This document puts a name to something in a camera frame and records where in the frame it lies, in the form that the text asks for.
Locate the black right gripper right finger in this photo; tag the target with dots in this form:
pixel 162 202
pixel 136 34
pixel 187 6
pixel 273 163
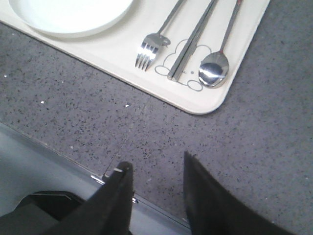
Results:
pixel 212 210

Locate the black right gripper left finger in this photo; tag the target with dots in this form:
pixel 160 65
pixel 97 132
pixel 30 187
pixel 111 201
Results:
pixel 107 212

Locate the silver metal chopstick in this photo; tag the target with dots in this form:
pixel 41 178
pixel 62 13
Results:
pixel 193 41
pixel 195 46

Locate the silver metal spoon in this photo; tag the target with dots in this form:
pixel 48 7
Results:
pixel 215 67

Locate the silver metal fork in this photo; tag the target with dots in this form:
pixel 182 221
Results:
pixel 152 43

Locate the white round plate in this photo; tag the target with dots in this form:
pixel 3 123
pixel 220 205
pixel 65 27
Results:
pixel 70 18

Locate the beige rabbit serving tray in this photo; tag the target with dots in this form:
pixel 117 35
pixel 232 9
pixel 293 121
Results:
pixel 173 76

